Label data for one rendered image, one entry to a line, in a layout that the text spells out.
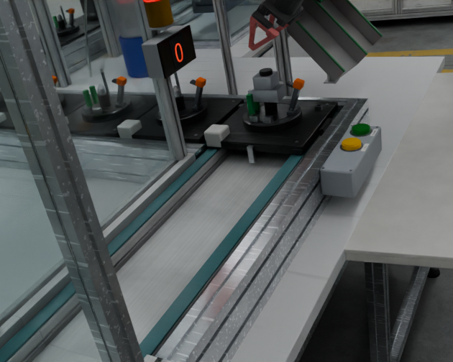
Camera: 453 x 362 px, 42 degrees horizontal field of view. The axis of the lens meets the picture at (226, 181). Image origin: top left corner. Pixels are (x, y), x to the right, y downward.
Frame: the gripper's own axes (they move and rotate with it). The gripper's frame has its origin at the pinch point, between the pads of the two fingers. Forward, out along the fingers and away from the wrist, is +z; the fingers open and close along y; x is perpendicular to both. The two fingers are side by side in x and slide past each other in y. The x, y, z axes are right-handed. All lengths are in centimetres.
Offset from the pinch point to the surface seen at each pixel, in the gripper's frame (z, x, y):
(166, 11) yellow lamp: -2.9, -15.0, 20.2
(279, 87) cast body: 6.4, 9.6, 0.9
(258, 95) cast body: 10.5, 7.0, 2.6
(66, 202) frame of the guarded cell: -24, 8, 85
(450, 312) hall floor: 67, 101, -52
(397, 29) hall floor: 130, 27, -385
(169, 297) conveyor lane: 15, 20, 57
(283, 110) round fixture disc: 11.6, 13.4, -0.9
